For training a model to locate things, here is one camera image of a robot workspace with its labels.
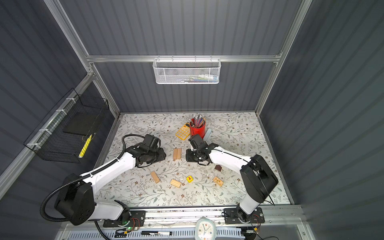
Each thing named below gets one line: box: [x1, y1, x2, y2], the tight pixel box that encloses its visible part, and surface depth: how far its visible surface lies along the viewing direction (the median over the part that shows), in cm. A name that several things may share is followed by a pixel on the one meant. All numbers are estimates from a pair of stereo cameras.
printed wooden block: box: [213, 176, 224, 187], surface depth 86 cm
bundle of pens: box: [189, 113, 206, 128], surface depth 99 cm
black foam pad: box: [62, 112, 100, 136], surface depth 76 cm
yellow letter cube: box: [186, 175, 194, 183], surface depth 87 cm
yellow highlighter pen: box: [78, 134, 93, 158], surface depth 70 cm
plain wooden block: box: [177, 148, 182, 160], surface depth 98 cm
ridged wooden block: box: [170, 179, 182, 188], surface depth 86 cm
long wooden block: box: [150, 171, 160, 184], surface depth 88 cm
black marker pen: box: [141, 231, 173, 236], surface depth 71 cm
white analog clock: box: [194, 217, 217, 240], surface depth 69 cm
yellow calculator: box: [175, 122, 191, 141], surface depth 110 cm
